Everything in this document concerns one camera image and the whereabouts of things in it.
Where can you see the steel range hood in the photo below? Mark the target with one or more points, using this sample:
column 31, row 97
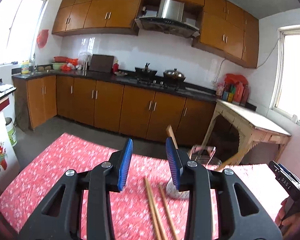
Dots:
column 168, row 20

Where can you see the red bottles and bags group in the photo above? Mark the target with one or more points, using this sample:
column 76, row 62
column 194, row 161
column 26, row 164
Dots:
column 233, row 89

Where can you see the black lidded pot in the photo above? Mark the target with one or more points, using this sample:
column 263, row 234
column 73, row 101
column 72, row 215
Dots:
column 174, row 75

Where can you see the brown lower kitchen cabinets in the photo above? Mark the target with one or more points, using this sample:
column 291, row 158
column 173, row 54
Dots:
column 114, row 104

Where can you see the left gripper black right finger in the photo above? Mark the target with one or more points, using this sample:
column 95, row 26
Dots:
column 239, row 214

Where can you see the person's right hand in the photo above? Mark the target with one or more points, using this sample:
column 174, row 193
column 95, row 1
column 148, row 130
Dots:
column 292, row 222

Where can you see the red plastic bag on wall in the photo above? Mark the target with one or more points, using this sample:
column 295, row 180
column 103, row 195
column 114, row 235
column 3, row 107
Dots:
column 42, row 38

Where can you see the wooden chopstick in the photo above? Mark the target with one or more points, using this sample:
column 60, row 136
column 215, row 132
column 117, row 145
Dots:
column 235, row 160
column 157, row 221
column 169, row 218
column 170, row 133

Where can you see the yellow detergent bottle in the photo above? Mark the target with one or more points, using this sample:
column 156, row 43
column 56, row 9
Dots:
column 25, row 67

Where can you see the cream wooden side table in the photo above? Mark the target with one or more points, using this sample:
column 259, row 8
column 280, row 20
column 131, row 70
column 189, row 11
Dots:
column 252, row 127

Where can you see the white floral cabinet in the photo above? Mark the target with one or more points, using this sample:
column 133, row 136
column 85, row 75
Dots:
column 9, row 165

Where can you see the white paint bucket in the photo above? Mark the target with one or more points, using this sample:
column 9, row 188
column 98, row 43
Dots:
column 11, row 131

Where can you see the red basin on counter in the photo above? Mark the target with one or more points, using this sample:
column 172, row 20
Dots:
column 64, row 63

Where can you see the red floral tablecloth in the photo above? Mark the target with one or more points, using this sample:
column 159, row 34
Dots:
column 130, row 208

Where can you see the small red bottle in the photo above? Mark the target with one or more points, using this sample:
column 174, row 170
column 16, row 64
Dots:
column 115, row 67

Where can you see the brown kitchen cabinets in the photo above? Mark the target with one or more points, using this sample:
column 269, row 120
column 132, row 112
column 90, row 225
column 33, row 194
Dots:
column 114, row 104
column 217, row 26

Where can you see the metal wire utensil holder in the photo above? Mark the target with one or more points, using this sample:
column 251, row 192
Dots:
column 190, row 177

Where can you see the black wok with handle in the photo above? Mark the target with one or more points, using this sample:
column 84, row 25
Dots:
column 145, row 72

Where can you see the brown upper kitchen cabinets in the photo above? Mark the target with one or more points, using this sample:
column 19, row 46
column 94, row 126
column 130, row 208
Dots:
column 217, row 26

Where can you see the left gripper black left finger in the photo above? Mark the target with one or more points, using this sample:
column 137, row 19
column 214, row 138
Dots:
column 59, row 214

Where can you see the dark cutting board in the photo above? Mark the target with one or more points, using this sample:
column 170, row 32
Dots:
column 101, row 63

